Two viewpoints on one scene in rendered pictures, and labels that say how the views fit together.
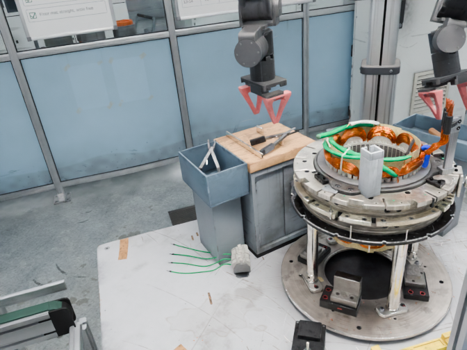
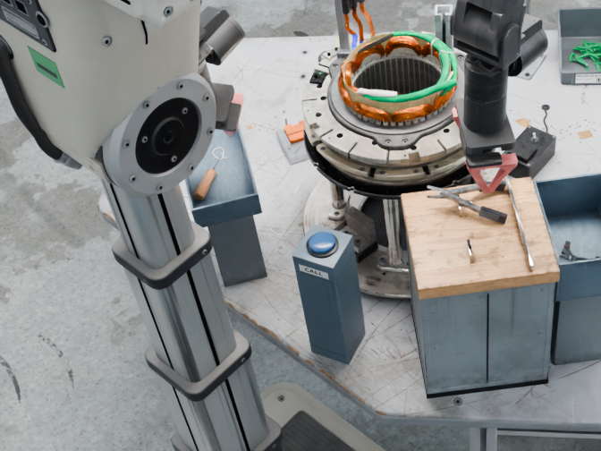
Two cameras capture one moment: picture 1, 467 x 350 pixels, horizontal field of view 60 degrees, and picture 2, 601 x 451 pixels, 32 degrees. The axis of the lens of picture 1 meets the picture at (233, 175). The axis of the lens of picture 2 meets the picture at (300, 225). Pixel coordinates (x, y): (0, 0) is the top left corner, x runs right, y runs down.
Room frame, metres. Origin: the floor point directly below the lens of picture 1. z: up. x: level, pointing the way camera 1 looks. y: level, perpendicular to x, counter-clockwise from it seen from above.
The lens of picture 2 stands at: (1.96, 0.20, 2.23)
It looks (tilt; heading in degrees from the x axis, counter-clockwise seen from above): 47 degrees down; 210
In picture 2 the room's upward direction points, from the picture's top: 11 degrees counter-clockwise
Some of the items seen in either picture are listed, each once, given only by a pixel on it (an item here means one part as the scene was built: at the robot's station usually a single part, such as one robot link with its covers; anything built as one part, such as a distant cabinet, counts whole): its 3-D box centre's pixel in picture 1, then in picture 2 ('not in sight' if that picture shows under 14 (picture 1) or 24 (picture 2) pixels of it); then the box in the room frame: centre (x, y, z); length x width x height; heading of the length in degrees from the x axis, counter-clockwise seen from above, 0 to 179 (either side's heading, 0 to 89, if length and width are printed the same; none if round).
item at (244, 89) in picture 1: (258, 96); (487, 161); (0.95, -0.08, 1.19); 0.07 x 0.07 x 0.09; 27
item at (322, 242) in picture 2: not in sight; (322, 242); (1.03, -0.31, 1.04); 0.04 x 0.04 x 0.01
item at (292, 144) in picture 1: (263, 144); (477, 235); (0.97, -0.09, 1.05); 0.20 x 0.19 x 0.02; 116
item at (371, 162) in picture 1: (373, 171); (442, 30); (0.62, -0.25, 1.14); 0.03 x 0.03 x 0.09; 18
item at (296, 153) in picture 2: not in sight; (311, 138); (0.59, -0.54, 0.79); 0.12 x 0.09 x 0.02; 131
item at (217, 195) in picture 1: (217, 205); (575, 278); (0.90, 0.05, 0.92); 0.17 x 0.11 x 0.28; 26
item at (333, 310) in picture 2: not in sight; (331, 296); (1.03, -0.31, 0.91); 0.07 x 0.07 x 0.25; 86
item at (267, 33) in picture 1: (259, 43); (488, 72); (0.91, -0.09, 1.32); 0.07 x 0.06 x 0.07; 159
